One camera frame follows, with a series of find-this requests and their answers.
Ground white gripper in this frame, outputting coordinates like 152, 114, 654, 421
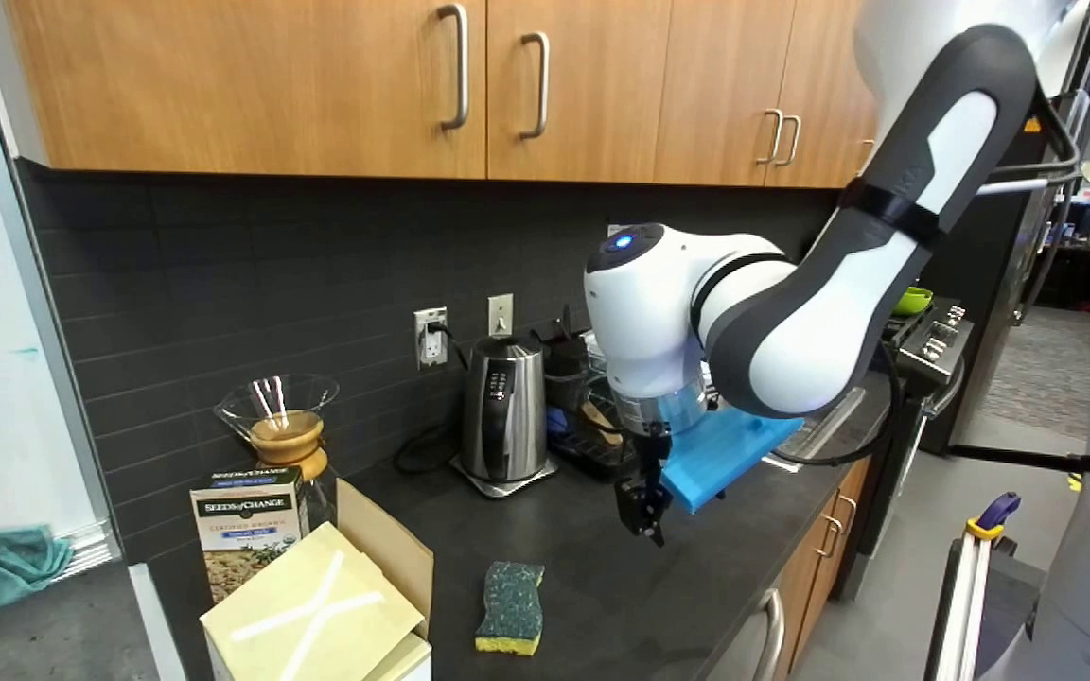
613, 382, 709, 546

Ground green yellow sponge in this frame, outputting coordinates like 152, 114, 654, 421
474, 559, 545, 656

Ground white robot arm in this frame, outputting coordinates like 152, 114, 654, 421
582, 0, 1090, 681

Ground stainless steel kettle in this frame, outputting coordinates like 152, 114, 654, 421
449, 341, 557, 501

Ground white cardboard box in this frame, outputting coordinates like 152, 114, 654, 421
201, 481, 434, 681

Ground glass pour-over coffee maker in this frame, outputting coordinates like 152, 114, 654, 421
210, 372, 342, 526

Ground coffee filter box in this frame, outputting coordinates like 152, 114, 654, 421
188, 468, 307, 602

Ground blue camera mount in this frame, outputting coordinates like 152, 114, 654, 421
662, 410, 802, 515

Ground wall power outlet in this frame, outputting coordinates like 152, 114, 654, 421
413, 307, 449, 367
488, 290, 516, 341

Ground wooden wall cabinets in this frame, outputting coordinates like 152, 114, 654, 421
0, 0, 876, 191

